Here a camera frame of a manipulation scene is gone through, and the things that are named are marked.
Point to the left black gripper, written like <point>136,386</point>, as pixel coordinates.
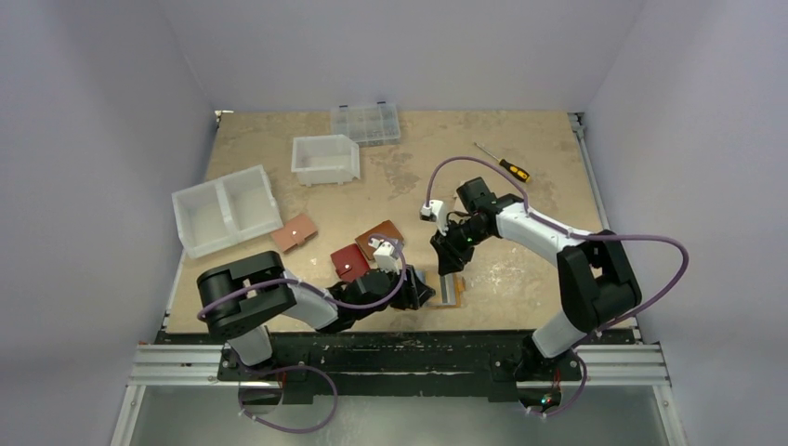
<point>413,293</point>

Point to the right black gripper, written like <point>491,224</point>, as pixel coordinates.
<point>452,244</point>

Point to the orange card holder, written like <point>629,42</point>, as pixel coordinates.
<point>433,282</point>

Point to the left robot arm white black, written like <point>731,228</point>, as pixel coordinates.
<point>239,298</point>

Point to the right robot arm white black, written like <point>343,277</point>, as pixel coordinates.
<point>595,279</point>

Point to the brown leather card holder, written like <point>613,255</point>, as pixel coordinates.
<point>384,230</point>

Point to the dark red card holder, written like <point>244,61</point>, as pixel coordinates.
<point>350,263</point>

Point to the pink tan card holder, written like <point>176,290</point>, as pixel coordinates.
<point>294,233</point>

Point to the yellow black screwdriver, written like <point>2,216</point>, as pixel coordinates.
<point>519,173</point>

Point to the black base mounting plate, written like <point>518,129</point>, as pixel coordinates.
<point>458,364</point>

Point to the clear compartment organizer box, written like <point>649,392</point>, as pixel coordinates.
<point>367,125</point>

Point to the white small open bin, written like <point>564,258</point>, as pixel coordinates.
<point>331,159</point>

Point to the white two-compartment bin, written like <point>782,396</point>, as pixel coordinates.
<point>225,211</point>

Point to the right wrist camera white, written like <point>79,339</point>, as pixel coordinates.
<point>436,211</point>

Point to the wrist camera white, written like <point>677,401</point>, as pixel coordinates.
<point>387,256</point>
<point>436,211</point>

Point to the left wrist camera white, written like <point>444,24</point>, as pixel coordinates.
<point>387,256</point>

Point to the aluminium frame rail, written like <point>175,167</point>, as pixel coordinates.
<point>188,366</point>

